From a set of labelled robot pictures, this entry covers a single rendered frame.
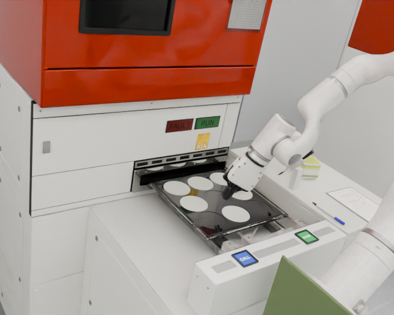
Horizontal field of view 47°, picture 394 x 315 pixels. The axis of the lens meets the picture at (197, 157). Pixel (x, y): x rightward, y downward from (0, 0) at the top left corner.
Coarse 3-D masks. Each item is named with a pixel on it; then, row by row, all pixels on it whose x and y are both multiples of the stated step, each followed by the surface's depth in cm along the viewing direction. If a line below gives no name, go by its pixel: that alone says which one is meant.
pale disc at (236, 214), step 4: (224, 208) 160; (228, 208) 161; (232, 208) 161; (236, 208) 162; (240, 208) 162; (224, 212) 158; (228, 212) 158; (232, 212) 158; (236, 212) 159; (240, 212) 159; (244, 212) 160; (228, 216) 156; (232, 216) 156; (236, 216) 157; (240, 216) 157; (244, 216) 158; (248, 216) 158; (232, 220) 154; (236, 220) 155; (240, 220) 155; (244, 220) 156
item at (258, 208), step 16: (192, 176) 177; (208, 176) 179; (192, 192) 166; (208, 192) 168; (208, 208) 158; (256, 208) 164; (272, 208) 166; (208, 224) 150; (224, 224) 151; (240, 224) 153
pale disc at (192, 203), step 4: (184, 196) 163; (188, 196) 163; (192, 196) 163; (180, 200) 160; (184, 200) 160; (188, 200) 161; (192, 200) 161; (196, 200) 162; (200, 200) 162; (204, 200) 163; (184, 204) 158; (188, 204) 158; (192, 204) 159; (196, 204) 159; (200, 204) 160; (204, 204) 160; (188, 208) 156; (192, 208) 156; (196, 208) 157; (200, 208) 157; (204, 208) 158
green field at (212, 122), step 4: (200, 120) 173; (204, 120) 174; (208, 120) 175; (212, 120) 176; (216, 120) 178; (196, 124) 172; (200, 124) 174; (204, 124) 175; (208, 124) 176; (212, 124) 177; (216, 124) 179; (196, 128) 173
